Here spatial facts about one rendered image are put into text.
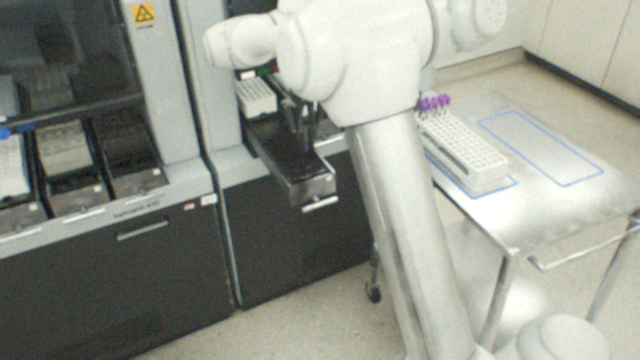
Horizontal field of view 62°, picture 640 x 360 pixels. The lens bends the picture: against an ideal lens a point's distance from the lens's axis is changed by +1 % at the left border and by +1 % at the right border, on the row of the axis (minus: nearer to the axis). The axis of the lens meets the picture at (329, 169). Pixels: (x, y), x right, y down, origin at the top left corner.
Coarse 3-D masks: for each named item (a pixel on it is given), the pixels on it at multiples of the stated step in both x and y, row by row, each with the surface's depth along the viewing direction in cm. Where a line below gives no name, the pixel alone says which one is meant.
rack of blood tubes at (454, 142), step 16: (432, 128) 144; (448, 128) 144; (464, 128) 144; (432, 144) 145; (448, 144) 139; (464, 144) 139; (480, 144) 139; (448, 160) 139; (464, 160) 132; (480, 160) 133; (496, 160) 133; (464, 176) 134; (480, 176) 130; (496, 176) 133
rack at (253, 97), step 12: (240, 84) 170; (252, 84) 169; (264, 84) 168; (240, 96) 162; (252, 96) 163; (264, 96) 163; (240, 108) 165; (252, 108) 160; (264, 108) 162; (276, 108) 165
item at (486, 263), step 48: (480, 96) 170; (528, 144) 148; (576, 144) 148; (480, 192) 132; (528, 192) 132; (576, 192) 132; (624, 192) 132; (480, 240) 194; (528, 240) 119; (624, 240) 140; (480, 288) 176; (528, 288) 176; (480, 336) 162
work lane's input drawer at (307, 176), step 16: (240, 112) 164; (272, 112) 164; (240, 128) 165; (256, 128) 159; (272, 128) 159; (288, 128) 159; (256, 144) 154; (272, 144) 153; (288, 144) 153; (272, 160) 146; (288, 160) 146; (304, 160) 146; (320, 160) 144; (288, 176) 139; (304, 176) 138; (320, 176) 140; (288, 192) 139; (304, 192) 140; (320, 192) 143; (304, 208) 138
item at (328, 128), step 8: (264, 80) 183; (272, 88) 178; (280, 96) 173; (280, 104) 172; (304, 120) 160; (328, 120) 163; (304, 128) 161; (320, 128) 164; (328, 128) 165; (336, 128) 167; (320, 136) 165; (328, 136) 167; (320, 144) 161
